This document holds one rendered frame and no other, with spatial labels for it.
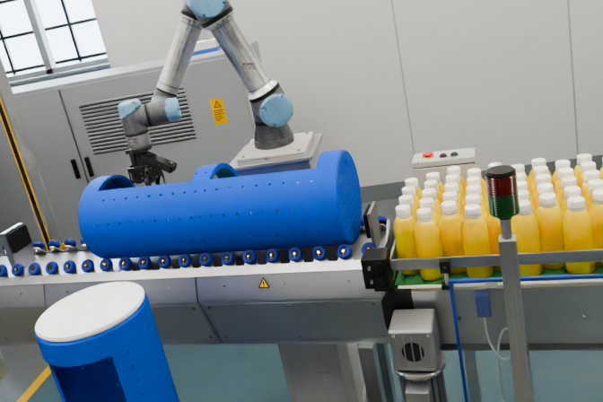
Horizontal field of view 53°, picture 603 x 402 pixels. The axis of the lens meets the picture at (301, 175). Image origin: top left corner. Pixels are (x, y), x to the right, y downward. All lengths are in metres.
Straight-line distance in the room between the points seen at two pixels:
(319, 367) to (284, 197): 0.98
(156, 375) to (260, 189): 0.57
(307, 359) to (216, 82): 1.61
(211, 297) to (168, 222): 0.27
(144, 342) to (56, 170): 2.40
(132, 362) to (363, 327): 0.70
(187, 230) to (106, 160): 1.92
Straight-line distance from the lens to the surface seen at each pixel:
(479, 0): 4.48
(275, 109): 2.03
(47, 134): 3.87
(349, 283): 1.79
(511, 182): 1.34
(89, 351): 1.58
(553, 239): 1.66
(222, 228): 1.82
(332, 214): 1.69
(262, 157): 2.13
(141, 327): 1.62
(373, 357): 1.96
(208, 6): 1.96
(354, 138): 4.62
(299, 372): 2.54
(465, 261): 1.62
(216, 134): 3.44
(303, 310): 1.88
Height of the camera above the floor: 1.71
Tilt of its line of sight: 17 degrees down
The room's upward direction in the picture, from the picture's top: 12 degrees counter-clockwise
